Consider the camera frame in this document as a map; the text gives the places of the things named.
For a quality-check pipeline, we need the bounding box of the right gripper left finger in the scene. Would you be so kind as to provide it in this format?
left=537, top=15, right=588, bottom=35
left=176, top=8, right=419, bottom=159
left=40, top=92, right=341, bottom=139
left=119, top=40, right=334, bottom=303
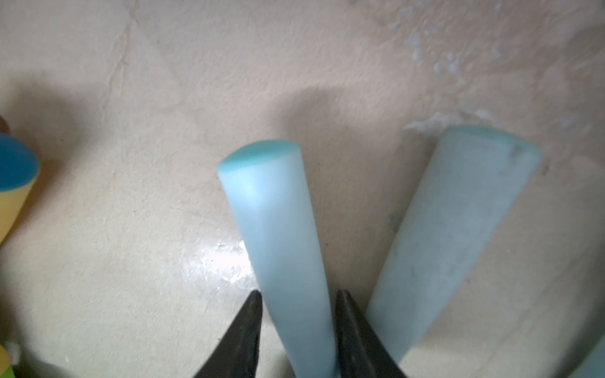
left=194, top=290, right=263, bottom=378

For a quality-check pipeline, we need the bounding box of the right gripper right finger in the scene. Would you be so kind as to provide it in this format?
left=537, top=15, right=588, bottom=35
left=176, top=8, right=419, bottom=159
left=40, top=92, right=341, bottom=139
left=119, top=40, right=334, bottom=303
left=335, top=290, right=407, bottom=378

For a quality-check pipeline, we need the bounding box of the blue shovel large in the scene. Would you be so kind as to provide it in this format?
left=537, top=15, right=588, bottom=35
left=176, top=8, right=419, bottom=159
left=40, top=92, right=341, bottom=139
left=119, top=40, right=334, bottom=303
left=366, top=125, right=542, bottom=362

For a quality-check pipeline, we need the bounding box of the green shovel yellow handle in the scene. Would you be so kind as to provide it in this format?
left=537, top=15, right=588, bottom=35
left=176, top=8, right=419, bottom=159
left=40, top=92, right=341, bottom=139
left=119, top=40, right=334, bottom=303
left=1, top=134, right=40, bottom=242

